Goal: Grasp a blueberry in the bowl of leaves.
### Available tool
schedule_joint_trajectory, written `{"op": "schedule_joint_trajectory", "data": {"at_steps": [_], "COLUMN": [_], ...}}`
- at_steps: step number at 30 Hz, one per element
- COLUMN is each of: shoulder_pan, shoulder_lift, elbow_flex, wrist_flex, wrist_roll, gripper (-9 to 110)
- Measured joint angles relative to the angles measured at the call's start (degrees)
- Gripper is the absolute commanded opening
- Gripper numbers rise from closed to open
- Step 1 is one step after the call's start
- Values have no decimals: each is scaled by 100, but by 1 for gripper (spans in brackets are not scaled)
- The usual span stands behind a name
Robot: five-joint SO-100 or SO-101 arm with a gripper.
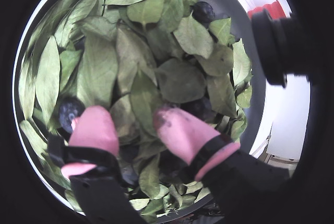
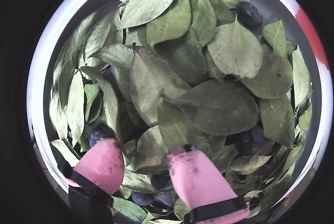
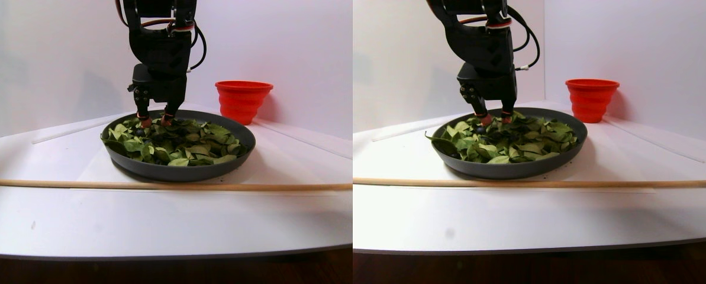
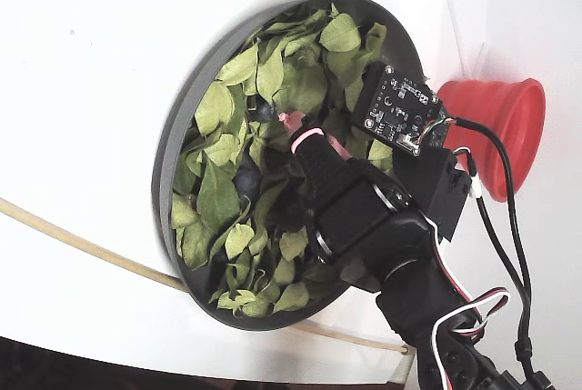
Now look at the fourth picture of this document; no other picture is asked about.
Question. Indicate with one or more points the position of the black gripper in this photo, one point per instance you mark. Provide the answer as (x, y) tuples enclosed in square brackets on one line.
[(350, 219)]

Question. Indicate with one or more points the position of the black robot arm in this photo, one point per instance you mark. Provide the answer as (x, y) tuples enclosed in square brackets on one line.
[(409, 267)]

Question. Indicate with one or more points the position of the dark blueberry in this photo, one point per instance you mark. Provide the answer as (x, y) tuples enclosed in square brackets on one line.
[(247, 177)]

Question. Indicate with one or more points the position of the pile of green leaves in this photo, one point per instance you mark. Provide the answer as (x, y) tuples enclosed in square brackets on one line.
[(218, 199)]

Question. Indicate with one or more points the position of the gray round bowl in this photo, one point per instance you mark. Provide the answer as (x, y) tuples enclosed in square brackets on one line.
[(173, 144)]

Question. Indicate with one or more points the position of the red silicone cup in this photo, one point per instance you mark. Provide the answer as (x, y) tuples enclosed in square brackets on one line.
[(495, 117)]

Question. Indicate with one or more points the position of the beige flexible tube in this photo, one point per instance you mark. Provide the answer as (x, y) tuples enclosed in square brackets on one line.
[(91, 244)]

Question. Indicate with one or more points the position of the black camera circuit board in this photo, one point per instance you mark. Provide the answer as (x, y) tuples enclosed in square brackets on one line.
[(395, 108)]

